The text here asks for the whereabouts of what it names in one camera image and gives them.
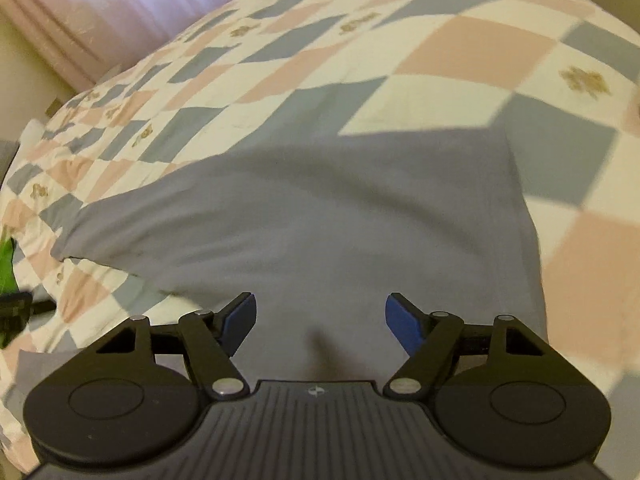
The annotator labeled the checked quilt bed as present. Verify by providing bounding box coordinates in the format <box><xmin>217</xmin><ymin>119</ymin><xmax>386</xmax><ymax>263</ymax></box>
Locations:
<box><xmin>0</xmin><ymin>0</ymin><xmax>640</xmax><ymax>480</ymax></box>

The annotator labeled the grey shirt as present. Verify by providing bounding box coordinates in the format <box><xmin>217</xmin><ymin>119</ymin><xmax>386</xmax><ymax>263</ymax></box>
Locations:
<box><xmin>52</xmin><ymin>127</ymin><xmax>551</xmax><ymax>386</ymax></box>

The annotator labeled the pink curtain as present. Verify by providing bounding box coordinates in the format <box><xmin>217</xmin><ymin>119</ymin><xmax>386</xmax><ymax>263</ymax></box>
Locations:
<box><xmin>0</xmin><ymin>0</ymin><xmax>151</xmax><ymax>91</ymax></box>

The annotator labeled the white padded headboard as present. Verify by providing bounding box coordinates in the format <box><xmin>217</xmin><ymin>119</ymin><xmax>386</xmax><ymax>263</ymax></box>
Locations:
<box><xmin>20</xmin><ymin>119</ymin><xmax>48</xmax><ymax>146</ymax></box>

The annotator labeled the green knit sweater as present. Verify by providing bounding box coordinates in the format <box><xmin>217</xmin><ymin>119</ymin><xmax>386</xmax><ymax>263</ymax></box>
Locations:
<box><xmin>0</xmin><ymin>230</ymin><xmax>23</xmax><ymax>306</ymax></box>

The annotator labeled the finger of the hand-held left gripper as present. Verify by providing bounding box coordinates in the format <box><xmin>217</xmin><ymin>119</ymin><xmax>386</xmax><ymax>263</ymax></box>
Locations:
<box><xmin>0</xmin><ymin>292</ymin><xmax>56</xmax><ymax>332</ymax></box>

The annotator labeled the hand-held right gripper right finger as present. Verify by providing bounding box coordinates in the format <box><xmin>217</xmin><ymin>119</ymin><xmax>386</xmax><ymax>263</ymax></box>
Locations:
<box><xmin>384</xmin><ymin>293</ymin><xmax>548</xmax><ymax>401</ymax></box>

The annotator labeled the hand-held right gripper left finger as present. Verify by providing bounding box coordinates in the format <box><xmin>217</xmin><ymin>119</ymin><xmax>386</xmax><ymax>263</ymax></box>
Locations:
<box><xmin>95</xmin><ymin>292</ymin><xmax>257</xmax><ymax>401</ymax></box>

